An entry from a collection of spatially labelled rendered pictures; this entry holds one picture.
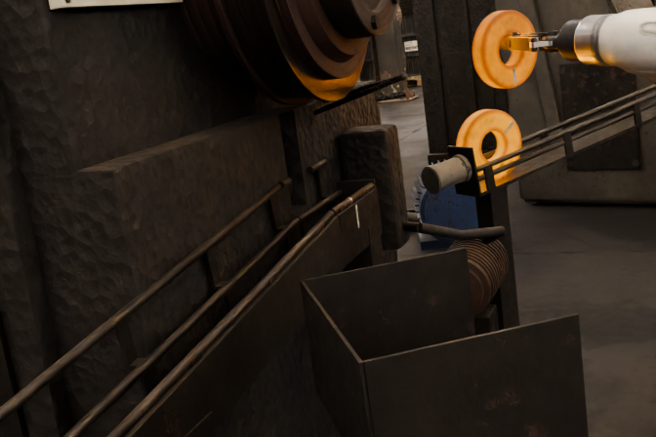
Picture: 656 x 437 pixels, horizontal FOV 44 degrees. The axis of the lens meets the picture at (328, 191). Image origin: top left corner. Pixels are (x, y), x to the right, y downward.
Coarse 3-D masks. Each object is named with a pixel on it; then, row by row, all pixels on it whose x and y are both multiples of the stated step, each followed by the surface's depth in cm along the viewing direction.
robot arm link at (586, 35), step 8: (592, 16) 146; (600, 16) 144; (608, 16) 142; (584, 24) 145; (592, 24) 143; (600, 24) 142; (576, 32) 145; (584, 32) 144; (592, 32) 142; (576, 40) 145; (584, 40) 144; (592, 40) 142; (576, 48) 146; (584, 48) 144; (592, 48) 143; (584, 56) 145; (592, 56) 144; (600, 64) 145
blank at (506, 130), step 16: (480, 112) 173; (496, 112) 174; (464, 128) 173; (480, 128) 173; (496, 128) 175; (512, 128) 177; (464, 144) 171; (480, 144) 173; (512, 144) 177; (480, 160) 174; (512, 160) 178; (496, 176) 176
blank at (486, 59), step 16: (496, 16) 161; (512, 16) 163; (480, 32) 161; (496, 32) 162; (528, 32) 166; (480, 48) 161; (496, 48) 162; (480, 64) 162; (496, 64) 163; (512, 64) 166; (528, 64) 168; (496, 80) 163; (512, 80) 166
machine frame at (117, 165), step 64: (0, 0) 96; (0, 64) 98; (64, 64) 97; (128, 64) 108; (192, 64) 122; (0, 128) 98; (64, 128) 97; (128, 128) 107; (192, 128) 122; (256, 128) 128; (320, 128) 152; (0, 192) 99; (64, 192) 99; (128, 192) 98; (192, 192) 111; (256, 192) 127; (0, 256) 101; (64, 256) 101; (128, 256) 98; (384, 256) 180; (0, 320) 107; (64, 320) 103; (128, 320) 100; (0, 384) 109; (64, 384) 106; (256, 384) 124
